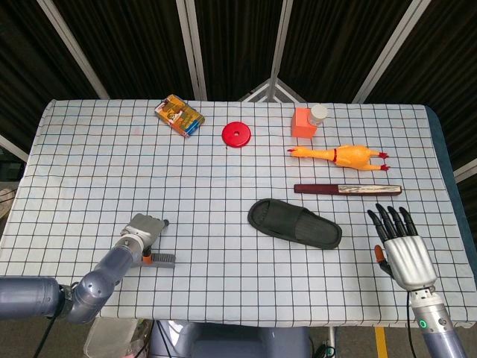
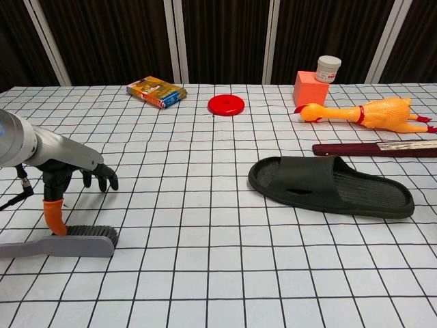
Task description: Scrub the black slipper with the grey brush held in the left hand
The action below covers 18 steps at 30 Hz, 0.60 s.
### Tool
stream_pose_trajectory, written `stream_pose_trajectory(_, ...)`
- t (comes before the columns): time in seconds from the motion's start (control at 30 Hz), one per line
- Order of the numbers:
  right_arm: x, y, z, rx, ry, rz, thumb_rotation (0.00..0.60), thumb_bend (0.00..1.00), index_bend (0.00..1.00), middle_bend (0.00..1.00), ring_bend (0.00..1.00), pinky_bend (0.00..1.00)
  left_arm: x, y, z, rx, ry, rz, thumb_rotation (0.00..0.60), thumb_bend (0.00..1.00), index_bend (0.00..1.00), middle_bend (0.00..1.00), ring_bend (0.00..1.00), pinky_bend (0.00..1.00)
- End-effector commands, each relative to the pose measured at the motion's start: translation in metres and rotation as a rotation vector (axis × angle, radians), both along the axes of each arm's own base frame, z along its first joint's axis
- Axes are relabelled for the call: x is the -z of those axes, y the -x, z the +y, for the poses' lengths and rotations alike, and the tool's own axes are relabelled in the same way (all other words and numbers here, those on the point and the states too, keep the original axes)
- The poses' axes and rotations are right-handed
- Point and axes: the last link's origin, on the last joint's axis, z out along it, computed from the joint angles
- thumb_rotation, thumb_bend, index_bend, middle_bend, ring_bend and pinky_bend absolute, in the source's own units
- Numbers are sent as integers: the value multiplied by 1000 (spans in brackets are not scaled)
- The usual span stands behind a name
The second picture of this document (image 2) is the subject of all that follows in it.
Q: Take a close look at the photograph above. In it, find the colourful printed cardboard box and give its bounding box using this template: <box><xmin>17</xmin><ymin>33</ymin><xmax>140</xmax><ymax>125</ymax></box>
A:
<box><xmin>126</xmin><ymin>75</ymin><xmax>188</xmax><ymax>110</ymax></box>

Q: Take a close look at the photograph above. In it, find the dark red folding fan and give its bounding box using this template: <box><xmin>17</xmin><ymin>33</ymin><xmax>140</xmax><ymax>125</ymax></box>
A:
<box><xmin>311</xmin><ymin>139</ymin><xmax>437</xmax><ymax>159</ymax></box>

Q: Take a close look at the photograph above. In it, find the black rubber slipper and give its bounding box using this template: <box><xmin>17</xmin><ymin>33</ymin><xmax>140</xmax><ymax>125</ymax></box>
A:
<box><xmin>247</xmin><ymin>155</ymin><xmax>416</xmax><ymax>219</ymax></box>

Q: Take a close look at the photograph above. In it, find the grey cleaning brush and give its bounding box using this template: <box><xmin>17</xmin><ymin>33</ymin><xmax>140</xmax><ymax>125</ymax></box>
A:
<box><xmin>0</xmin><ymin>224</ymin><xmax>119</xmax><ymax>259</ymax></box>

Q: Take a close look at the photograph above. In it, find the yellow rubber chicken toy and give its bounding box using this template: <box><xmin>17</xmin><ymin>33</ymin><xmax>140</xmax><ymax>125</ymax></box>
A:
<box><xmin>294</xmin><ymin>96</ymin><xmax>437</xmax><ymax>135</ymax></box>

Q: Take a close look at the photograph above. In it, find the small white jar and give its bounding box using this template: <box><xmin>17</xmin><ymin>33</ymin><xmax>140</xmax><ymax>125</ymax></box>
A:
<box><xmin>315</xmin><ymin>55</ymin><xmax>342</xmax><ymax>84</ymax></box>

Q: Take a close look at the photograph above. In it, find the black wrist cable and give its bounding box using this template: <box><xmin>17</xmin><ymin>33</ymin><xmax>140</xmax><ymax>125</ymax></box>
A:
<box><xmin>0</xmin><ymin>163</ymin><xmax>35</xmax><ymax>211</ymax></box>

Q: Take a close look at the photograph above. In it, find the white checkered tablecloth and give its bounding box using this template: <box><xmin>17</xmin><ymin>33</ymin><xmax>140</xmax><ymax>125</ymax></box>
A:
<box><xmin>0</xmin><ymin>81</ymin><xmax>437</xmax><ymax>328</ymax></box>

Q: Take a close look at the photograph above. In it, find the black white-framed folding screen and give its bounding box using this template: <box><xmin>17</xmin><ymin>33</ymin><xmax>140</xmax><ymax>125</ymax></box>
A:
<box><xmin>0</xmin><ymin>0</ymin><xmax>437</xmax><ymax>93</ymax></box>

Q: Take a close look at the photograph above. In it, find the orange foam cube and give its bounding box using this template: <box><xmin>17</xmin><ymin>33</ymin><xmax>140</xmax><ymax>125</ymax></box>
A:
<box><xmin>294</xmin><ymin>70</ymin><xmax>330</xmax><ymax>107</ymax></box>

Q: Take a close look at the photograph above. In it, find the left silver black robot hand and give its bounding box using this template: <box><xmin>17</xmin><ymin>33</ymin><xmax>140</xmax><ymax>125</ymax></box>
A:
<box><xmin>32</xmin><ymin>124</ymin><xmax>119</xmax><ymax>236</ymax></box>

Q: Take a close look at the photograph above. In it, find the red plastic disc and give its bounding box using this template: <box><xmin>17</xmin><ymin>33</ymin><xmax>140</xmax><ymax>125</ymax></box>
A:
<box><xmin>208</xmin><ymin>94</ymin><xmax>246</xmax><ymax>117</ymax></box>

